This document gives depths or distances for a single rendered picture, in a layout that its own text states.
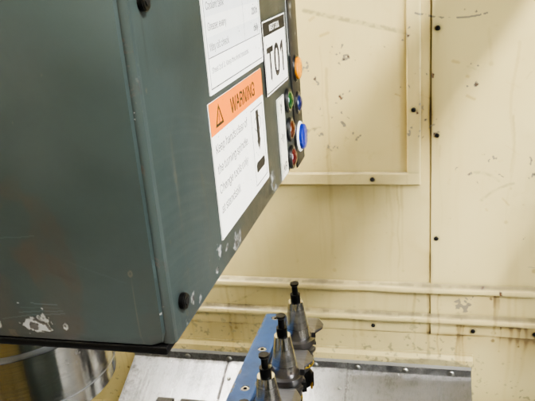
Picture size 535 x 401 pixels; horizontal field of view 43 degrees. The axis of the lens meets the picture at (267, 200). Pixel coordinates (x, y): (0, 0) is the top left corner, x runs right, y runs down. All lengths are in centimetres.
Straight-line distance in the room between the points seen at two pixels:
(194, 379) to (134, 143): 148
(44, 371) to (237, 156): 23
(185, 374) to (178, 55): 148
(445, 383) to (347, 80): 78
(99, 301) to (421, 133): 116
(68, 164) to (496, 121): 120
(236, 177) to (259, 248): 113
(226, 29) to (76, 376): 31
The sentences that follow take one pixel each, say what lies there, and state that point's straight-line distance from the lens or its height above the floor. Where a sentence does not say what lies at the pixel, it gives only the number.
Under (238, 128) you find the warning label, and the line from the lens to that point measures 55.
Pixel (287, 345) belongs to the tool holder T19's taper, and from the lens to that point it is 108.
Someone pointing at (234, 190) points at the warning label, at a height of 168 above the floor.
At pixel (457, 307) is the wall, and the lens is 168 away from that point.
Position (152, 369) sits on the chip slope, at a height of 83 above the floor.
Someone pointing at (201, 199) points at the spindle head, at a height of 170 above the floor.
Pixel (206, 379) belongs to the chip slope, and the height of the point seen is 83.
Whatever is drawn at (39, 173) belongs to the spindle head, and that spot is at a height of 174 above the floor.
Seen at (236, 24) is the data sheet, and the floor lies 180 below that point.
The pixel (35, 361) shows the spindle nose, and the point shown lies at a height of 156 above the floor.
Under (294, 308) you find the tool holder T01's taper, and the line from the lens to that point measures 117.
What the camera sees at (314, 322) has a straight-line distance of 126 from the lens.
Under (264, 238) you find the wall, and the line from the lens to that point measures 165.
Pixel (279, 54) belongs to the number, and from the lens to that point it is 71.
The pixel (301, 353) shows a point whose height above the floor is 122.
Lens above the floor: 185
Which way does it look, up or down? 20 degrees down
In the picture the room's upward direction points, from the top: 5 degrees counter-clockwise
